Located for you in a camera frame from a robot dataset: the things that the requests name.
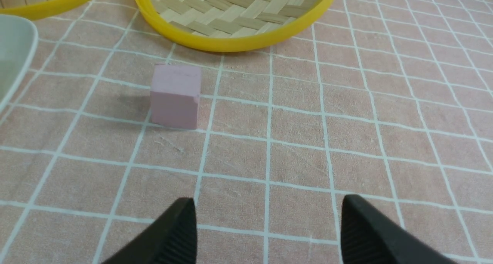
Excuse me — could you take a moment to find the pink cube block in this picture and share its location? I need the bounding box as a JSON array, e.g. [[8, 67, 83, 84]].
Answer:
[[150, 63, 202, 130]]

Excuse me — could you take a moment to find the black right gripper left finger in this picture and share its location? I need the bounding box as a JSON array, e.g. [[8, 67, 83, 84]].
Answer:
[[103, 197, 198, 264]]

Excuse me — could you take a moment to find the yellow-rimmed woven steamer lid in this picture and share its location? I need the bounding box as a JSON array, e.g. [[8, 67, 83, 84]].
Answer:
[[135, 0, 334, 52]]

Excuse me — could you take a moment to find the white square plate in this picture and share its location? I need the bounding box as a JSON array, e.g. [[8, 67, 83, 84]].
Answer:
[[0, 14, 39, 111]]

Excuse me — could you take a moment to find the pink checkered tablecloth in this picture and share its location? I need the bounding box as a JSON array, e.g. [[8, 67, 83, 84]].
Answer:
[[1, 0, 492, 264]]

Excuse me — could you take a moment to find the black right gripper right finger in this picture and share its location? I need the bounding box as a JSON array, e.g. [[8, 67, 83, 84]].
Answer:
[[340, 194, 454, 264]]

